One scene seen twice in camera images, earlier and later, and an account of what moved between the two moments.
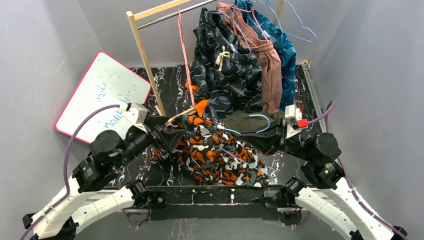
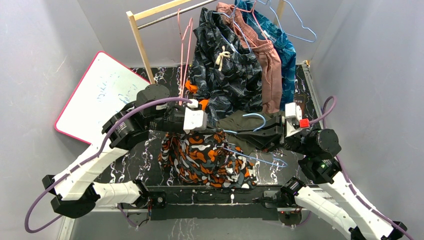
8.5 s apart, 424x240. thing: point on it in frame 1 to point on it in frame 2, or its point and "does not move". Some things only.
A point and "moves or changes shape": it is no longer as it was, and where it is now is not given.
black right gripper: [271, 138] does not move
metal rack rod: [174, 14] does not move
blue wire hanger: [269, 122] to [277, 162]
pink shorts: [233, 15] does not move
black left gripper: [170, 137] to [206, 131]
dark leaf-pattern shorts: [225, 70] does not move
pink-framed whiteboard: [107, 82] does not move
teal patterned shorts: [267, 29] does not move
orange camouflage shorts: [211, 154] moves or changes shape
